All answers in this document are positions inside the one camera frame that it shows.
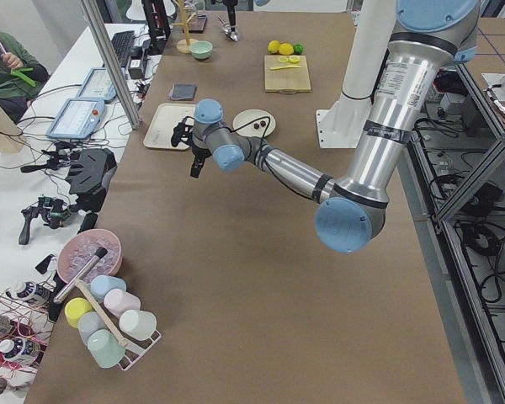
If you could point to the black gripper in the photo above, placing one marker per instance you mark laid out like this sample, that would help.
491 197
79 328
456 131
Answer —
232 17
199 152

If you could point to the beige round plate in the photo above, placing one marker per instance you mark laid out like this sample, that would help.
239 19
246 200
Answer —
243 123

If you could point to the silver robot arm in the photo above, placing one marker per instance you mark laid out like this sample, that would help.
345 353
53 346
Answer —
426 37

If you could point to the cream rabbit tray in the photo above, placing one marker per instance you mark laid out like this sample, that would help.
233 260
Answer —
166 118

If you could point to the metal scoop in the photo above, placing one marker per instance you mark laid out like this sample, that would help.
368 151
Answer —
228 30

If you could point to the mint green bowl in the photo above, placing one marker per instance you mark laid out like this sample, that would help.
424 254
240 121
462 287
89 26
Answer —
201 50

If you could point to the oval yellow lemon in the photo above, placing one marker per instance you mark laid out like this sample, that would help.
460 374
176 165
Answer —
273 47

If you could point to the wooden cup tree stand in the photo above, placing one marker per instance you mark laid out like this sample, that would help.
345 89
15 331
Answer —
187 15

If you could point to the round yellow lemon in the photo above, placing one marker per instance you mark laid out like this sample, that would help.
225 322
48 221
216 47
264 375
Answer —
286 49

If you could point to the yellow plastic knife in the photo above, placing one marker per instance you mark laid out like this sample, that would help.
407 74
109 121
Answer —
276 68

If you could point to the grey folded cloth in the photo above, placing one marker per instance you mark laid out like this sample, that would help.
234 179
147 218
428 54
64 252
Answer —
181 92

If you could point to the green lime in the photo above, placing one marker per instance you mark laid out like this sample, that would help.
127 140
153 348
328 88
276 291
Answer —
298 49

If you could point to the wooden cutting board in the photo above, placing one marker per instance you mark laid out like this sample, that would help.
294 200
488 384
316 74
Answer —
288 80

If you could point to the black keyboard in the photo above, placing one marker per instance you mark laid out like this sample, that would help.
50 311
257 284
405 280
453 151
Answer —
122 42

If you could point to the far teach pendant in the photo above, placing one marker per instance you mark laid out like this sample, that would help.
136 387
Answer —
98 84

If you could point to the teach pendant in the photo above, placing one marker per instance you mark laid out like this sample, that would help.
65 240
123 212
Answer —
98 84
77 119

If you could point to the near teach pendant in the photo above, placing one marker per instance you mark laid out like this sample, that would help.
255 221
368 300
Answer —
77 119

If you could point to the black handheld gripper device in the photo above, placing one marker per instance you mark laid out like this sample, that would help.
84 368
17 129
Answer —
54 212

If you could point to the blue plastic cup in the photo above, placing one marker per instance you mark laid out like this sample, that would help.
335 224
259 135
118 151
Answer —
101 285

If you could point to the pink plastic cup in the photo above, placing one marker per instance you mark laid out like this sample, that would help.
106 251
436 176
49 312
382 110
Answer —
118 301

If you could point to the metal muddler stick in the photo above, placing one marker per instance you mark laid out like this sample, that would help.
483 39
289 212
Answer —
90 264

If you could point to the white plastic cup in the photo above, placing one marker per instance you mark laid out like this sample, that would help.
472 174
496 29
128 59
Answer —
138 324

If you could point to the yellow plastic cup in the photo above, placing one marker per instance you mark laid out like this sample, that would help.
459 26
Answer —
75 309

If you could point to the grey plastic cup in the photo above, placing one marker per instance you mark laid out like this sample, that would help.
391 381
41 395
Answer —
88 324

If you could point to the white cup rack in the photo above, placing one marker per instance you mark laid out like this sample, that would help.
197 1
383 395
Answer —
133 351

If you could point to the mint plastic cup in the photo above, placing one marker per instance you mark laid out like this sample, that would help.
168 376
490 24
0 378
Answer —
105 348

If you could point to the person in green sweater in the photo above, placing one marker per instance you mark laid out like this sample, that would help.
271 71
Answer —
22 77

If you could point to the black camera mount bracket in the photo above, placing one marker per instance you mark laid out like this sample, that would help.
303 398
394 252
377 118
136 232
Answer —
182 133

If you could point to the aluminium frame post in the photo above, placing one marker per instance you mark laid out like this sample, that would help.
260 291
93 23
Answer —
106 50

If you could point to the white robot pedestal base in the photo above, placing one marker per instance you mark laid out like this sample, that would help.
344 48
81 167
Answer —
341 126

